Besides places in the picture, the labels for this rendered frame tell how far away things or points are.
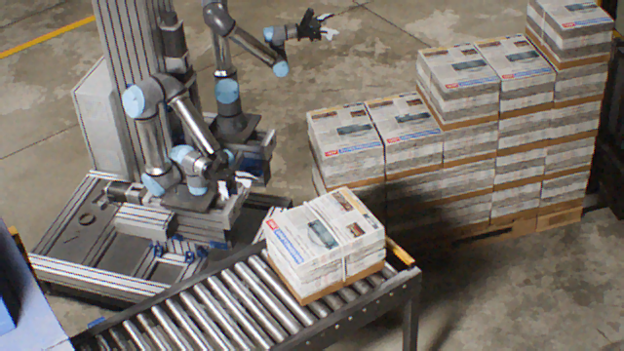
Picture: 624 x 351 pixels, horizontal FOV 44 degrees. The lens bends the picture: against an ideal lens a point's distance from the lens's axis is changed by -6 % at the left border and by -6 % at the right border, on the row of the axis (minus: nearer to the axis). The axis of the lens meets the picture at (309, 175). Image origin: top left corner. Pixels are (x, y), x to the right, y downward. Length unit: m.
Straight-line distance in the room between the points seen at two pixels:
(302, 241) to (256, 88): 2.79
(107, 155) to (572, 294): 2.43
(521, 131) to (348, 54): 2.25
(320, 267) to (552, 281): 1.67
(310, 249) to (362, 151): 0.87
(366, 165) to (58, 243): 1.76
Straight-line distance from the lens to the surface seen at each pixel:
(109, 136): 3.82
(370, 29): 6.31
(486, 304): 4.21
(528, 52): 4.06
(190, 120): 3.28
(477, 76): 3.84
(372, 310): 3.19
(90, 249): 4.42
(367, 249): 3.12
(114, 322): 3.24
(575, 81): 4.04
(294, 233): 3.09
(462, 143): 3.97
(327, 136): 3.86
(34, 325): 2.29
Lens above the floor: 3.18
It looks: 40 degrees down
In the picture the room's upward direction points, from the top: 5 degrees counter-clockwise
